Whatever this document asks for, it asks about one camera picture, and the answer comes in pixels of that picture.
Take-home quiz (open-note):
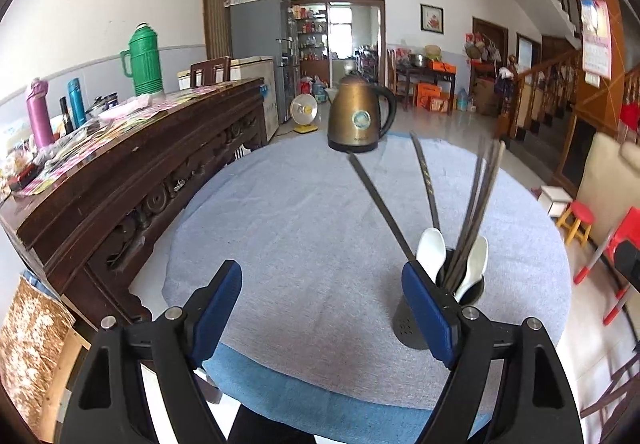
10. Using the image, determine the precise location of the dark grey utensil holder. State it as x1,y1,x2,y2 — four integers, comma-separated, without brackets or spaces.
392,248,480,363

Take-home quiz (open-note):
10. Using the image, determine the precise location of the white plastic spoon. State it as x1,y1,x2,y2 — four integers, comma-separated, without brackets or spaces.
416,227,447,282
454,235,488,305

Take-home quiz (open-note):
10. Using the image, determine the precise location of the dark wooden chopstick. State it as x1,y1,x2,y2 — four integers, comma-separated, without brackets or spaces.
444,138,501,292
444,136,487,292
449,139,508,293

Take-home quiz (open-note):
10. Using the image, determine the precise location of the steel chopstick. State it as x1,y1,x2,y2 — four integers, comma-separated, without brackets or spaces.
347,152,416,261
409,132,440,230

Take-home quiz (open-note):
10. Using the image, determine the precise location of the carved dark wooden sideboard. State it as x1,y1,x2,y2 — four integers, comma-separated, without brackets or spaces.
1,87,266,326

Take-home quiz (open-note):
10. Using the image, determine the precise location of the red yellow plastic stool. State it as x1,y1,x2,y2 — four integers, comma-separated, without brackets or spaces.
555,200,594,247

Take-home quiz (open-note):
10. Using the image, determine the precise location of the white small stool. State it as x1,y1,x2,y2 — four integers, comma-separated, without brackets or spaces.
537,186,573,219

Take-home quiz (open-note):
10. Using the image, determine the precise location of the grey table cloth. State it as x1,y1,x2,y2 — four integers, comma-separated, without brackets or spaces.
160,132,573,444

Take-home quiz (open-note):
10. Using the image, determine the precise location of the purple water bottle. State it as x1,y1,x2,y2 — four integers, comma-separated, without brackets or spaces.
26,78,54,149

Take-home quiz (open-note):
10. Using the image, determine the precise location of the wooden staircase railing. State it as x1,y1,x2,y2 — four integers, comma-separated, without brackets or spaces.
495,50,582,143

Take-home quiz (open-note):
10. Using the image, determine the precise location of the teal water bottle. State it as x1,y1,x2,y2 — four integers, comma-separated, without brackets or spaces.
67,78,87,129

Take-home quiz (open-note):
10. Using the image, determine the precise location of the bronze electric kettle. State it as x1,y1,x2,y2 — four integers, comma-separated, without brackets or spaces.
328,74,397,153

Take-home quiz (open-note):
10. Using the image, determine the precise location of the green thermos jug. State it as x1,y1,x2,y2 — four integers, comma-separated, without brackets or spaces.
120,22,164,96

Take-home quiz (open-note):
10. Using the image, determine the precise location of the wooden dining chair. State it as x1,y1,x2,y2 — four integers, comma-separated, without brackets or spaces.
190,56,231,88

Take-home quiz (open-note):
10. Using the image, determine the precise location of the dark dining table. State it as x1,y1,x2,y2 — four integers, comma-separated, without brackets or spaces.
388,60,457,115

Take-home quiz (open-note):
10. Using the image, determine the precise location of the small yellow fan heater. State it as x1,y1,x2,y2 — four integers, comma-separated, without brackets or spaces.
290,94,318,134

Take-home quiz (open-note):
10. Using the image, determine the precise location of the white chest freezer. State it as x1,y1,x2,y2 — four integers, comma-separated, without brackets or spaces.
177,56,279,144

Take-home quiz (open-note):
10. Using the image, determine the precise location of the framed flower picture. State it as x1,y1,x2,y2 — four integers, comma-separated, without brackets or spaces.
420,4,444,34

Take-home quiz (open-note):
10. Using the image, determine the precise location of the grey refrigerator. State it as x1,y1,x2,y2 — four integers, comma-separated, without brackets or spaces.
224,0,300,124

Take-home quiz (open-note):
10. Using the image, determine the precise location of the wall calendar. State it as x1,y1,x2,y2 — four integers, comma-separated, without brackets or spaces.
580,0,612,80

